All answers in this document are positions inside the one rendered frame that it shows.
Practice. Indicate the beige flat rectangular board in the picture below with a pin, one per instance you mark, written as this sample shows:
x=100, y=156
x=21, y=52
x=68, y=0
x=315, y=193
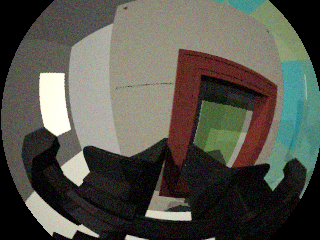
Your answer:
x=146, y=38

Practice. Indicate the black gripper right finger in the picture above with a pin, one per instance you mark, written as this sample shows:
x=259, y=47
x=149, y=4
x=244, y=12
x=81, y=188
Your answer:
x=209, y=180

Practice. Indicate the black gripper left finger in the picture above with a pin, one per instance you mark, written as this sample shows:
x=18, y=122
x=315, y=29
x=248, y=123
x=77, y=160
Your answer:
x=141, y=171

